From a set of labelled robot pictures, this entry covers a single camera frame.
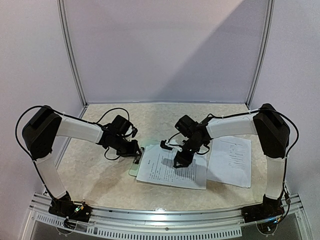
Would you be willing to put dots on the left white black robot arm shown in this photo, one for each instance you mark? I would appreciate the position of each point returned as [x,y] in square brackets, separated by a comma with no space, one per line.
[40,132]

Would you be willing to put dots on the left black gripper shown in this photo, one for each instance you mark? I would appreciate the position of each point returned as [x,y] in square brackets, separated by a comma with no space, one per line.
[133,152]

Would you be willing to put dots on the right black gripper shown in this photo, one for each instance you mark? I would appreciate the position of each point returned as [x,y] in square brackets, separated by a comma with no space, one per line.
[185,155]

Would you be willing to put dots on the aluminium frame post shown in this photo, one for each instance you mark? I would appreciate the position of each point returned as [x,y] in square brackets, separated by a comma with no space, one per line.
[262,51]
[70,52]

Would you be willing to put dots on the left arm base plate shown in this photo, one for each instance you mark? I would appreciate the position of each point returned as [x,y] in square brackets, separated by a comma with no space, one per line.
[77,211]

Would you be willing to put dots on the printed paper sheet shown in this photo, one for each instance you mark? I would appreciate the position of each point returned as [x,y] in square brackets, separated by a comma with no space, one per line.
[157,167]
[230,161]

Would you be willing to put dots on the left aluminium frame post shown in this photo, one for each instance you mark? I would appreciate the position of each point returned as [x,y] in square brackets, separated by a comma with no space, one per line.
[70,52]

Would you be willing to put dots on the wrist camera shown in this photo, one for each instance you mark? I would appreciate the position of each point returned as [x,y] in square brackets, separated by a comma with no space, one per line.
[124,127]
[167,145]

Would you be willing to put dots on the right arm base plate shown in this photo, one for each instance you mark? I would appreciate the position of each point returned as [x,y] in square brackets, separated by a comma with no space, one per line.
[261,212]

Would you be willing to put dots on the aluminium front rail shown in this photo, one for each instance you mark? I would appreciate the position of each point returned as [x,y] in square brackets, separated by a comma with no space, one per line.
[126,224]

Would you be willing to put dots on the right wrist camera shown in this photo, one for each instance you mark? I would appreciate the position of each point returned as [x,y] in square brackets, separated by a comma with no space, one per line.
[167,145]

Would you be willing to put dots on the green translucent plastic folder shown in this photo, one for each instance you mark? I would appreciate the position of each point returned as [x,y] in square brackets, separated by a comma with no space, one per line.
[134,169]

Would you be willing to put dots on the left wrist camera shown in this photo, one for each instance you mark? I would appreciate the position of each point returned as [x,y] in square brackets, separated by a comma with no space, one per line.
[124,127]

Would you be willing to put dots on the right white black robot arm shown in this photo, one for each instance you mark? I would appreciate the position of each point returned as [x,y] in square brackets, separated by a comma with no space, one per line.
[265,122]

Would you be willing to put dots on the right aluminium frame post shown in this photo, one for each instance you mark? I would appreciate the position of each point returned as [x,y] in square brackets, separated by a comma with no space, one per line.
[262,51]

